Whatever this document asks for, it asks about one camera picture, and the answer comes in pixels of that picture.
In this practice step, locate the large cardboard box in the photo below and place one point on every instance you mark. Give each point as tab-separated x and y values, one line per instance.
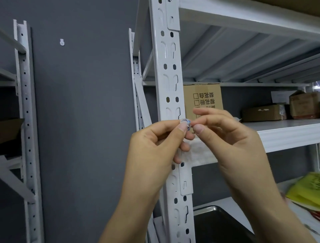
300	6

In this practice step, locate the steel tray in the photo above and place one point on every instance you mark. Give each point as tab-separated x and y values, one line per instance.
217	227

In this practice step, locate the yellow-green plastic bag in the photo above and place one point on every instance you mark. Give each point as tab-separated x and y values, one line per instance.
307	190

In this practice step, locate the blue-bordered white label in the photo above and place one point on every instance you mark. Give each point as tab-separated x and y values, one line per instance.
186	123

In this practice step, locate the crumpled white paper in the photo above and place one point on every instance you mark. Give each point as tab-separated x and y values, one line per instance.
236	118

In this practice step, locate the flat brown cardboard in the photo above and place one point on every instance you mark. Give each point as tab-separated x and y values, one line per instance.
10	130

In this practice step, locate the white wall hook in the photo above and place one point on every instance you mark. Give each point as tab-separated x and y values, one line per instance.
62	42

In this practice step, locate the person's right forearm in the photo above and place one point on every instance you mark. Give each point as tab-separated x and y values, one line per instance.
275	222

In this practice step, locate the small printed cardboard box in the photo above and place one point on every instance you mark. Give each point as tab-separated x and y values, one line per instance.
202	90

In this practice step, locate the flat cardboard box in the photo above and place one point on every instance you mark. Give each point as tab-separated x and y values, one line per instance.
262	114

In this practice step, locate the person's right hand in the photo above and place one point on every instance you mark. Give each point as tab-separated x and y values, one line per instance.
240	155

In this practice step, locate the white perforated shelf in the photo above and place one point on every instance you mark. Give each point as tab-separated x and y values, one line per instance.
167	50

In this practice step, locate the brown box with red print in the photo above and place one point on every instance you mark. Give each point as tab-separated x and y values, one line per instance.
305	105

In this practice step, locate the white paper sheet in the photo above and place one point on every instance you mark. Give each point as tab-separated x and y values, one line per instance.
280	96

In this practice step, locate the person's left hand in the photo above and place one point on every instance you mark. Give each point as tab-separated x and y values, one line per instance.
150	160

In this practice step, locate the white metal shelving rack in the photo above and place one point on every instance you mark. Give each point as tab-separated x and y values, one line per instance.
220	201

